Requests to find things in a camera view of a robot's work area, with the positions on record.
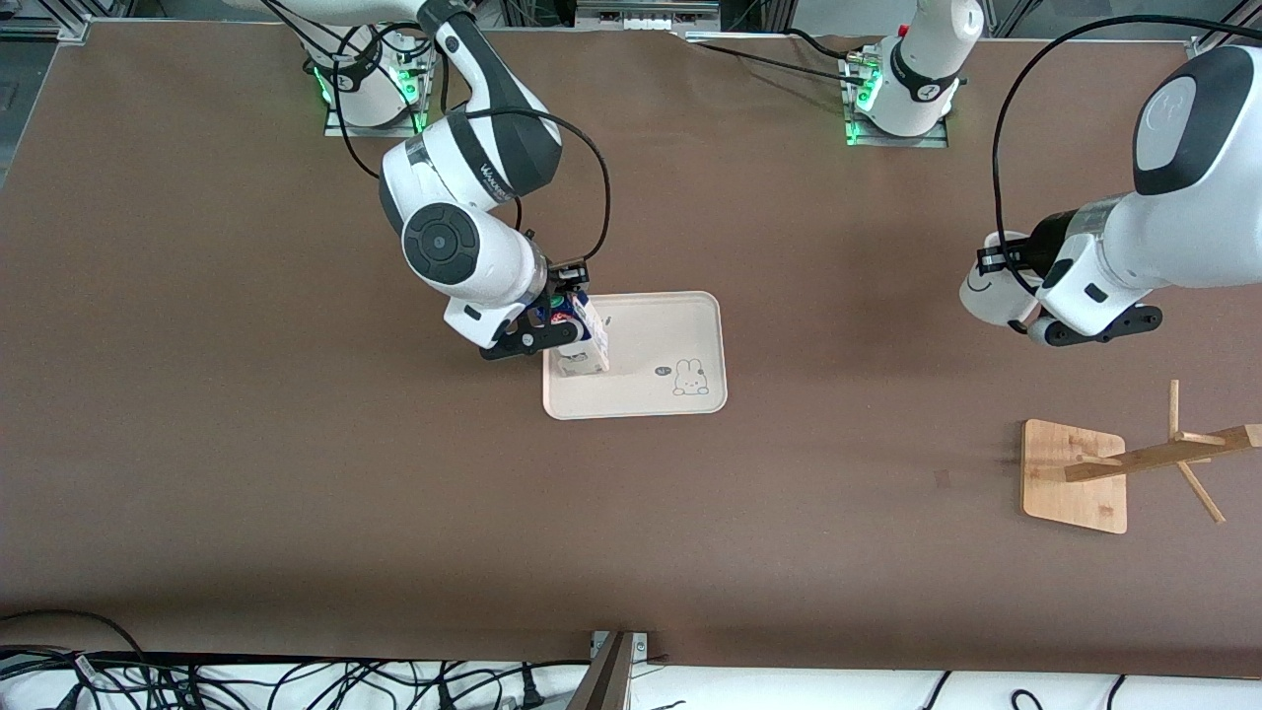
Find white smiley face cup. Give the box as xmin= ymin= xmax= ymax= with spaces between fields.
xmin=959 ymin=232 xmax=1043 ymax=331

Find blue white milk carton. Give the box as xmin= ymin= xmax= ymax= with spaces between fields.
xmin=547 ymin=291 xmax=610 ymax=379

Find beige rabbit print tray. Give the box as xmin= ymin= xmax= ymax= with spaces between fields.
xmin=542 ymin=291 xmax=729 ymax=421

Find wooden mug tree stand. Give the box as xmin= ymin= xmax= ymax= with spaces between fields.
xmin=1020 ymin=380 xmax=1262 ymax=535

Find grey power strip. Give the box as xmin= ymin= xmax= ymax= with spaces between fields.
xmin=575 ymin=0 xmax=723 ymax=33

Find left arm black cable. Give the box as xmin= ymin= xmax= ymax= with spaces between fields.
xmin=991 ymin=15 xmax=1262 ymax=297

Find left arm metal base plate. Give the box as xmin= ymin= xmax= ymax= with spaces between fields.
xmin=843 ymin=54 xmax=949 ymax=149

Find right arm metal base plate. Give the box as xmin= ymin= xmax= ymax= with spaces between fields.
xmin=323 ymin=39 xmax=427 ymax=137

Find aluminium frame rail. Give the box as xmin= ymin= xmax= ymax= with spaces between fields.
xmin=0 ymin=14 xmax=92 ymax=42
xmin=1187 ymin=0 xmax=1262 ymax=70

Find black base power cable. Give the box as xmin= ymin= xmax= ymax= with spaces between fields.
xmin=784 ymin=28 xmax=869 ymax=62
xmin=680 ymin=37 xmax=869 ymax=90

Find dark camera stand pole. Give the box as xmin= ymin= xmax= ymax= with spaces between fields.
xmin=567 ymin=631 xmax=652 ymax=710

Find tangled black floor cables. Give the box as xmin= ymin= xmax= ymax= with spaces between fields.
xmin=0 ymin=646 xmax=593 ymax=710

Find black looped floor cable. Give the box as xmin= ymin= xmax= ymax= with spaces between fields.
xmin=0 ymin=608 xmax=149 ymax=681

